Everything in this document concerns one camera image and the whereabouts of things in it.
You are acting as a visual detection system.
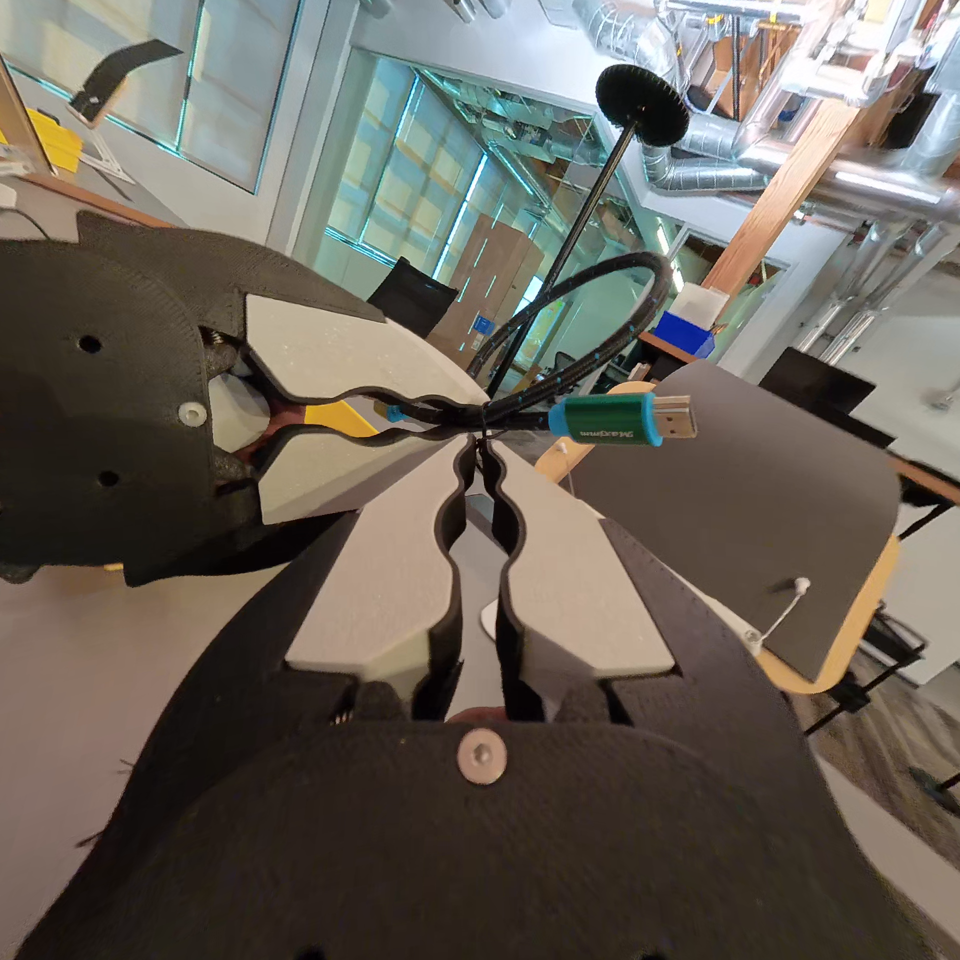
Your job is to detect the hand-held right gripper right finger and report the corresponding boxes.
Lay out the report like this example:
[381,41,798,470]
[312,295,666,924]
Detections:
[484,441,676,711]

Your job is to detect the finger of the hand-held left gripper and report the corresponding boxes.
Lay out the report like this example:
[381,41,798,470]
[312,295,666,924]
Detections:
[244,292,490,410]
[257,423,472,528]

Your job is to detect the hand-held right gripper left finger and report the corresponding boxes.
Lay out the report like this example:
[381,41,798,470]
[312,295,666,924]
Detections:
[283,435,479,706]

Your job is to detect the yellow plastic bin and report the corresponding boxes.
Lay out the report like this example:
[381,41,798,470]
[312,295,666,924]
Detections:
[303,399,380,440]

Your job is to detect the black braided hdmi cable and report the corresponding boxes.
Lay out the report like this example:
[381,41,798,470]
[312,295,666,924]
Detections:
[375,251,700,453]

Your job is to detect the person's left hand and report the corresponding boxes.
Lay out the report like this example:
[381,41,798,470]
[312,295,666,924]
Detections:
[236,397,309,460]

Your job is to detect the black high-back office chair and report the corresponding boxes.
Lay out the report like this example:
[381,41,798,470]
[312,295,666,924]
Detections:
[366,256,460,340]

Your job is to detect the stack of cardboard boxes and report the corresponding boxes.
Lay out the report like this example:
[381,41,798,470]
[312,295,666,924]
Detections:
[442,213,549,354]

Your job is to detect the small yellow bins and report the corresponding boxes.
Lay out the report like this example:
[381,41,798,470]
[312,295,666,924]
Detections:
[24,108,82,175]

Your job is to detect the blue bin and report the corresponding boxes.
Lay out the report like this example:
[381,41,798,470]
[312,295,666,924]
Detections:
[654,309,717,360]

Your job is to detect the small black screen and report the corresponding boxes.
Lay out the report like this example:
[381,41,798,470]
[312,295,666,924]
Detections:
[757,346,877,436]

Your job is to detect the black curved desk stand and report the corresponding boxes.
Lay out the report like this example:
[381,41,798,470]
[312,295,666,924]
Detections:
[66,39,186,130]

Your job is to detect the black round fixture on rod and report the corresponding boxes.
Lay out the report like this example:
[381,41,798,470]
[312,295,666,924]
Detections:
[486,63,691,399]

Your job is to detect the silver ceiling pipes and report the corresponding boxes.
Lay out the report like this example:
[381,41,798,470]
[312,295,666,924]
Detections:
[573,0,960,226]

